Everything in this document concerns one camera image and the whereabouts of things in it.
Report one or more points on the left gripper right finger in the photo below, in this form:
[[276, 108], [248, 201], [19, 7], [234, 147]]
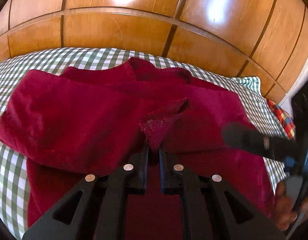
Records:
[[211, 209]]

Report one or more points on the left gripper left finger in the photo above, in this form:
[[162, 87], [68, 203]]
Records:
[[95, 207]]

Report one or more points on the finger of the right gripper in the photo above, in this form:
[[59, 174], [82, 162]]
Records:
[[252, 141]]

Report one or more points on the person's right hand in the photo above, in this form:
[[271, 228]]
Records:
[[283, 214]]

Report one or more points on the multicolour checked pillow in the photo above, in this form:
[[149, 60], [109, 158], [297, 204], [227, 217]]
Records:
[[284, 118]]

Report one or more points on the green checked bed cover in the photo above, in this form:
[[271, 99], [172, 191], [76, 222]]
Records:
[[14, 185]]

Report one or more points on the wooden wardrobe wall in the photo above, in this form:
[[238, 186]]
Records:
[[234, 38]]

